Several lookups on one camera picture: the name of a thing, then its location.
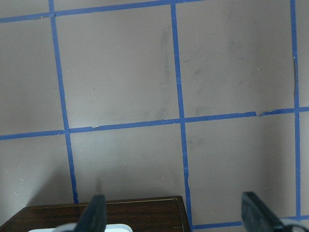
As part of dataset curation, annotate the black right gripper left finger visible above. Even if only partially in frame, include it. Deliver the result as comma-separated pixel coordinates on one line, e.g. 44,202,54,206
77,195,107,229

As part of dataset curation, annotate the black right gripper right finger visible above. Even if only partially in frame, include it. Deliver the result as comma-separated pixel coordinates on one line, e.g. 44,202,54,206
241,191,284,232

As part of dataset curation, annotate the dark wooden drawer cabinet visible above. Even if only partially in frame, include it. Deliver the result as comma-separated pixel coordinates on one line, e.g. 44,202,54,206
0,196,191,232

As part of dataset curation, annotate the white foam tray box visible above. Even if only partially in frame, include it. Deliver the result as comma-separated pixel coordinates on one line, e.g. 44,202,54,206
29,223,133,232

